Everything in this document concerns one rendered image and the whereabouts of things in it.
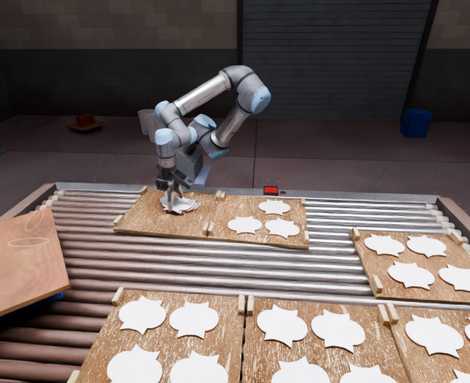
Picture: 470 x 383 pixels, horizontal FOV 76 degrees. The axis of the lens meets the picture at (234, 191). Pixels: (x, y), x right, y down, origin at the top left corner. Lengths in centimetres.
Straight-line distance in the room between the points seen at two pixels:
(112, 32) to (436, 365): 626
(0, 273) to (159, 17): 540
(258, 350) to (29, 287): 68
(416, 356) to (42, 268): 110
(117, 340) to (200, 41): 544
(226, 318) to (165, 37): 556
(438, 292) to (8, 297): 130
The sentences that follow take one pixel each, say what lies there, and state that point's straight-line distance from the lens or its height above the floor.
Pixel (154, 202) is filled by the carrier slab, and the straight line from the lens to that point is 152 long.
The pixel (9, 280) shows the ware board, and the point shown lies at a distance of 115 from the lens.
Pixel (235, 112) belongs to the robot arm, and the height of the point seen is 131.
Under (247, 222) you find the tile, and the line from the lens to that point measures 131.
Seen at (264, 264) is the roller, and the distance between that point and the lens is 116.
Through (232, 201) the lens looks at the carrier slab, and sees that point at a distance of 147.
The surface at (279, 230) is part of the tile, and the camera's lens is 128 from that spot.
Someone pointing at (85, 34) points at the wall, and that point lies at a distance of 668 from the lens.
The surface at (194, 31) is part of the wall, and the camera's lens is 599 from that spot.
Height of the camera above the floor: 171
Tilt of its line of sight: 30 degrees down
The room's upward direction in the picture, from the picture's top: straight up
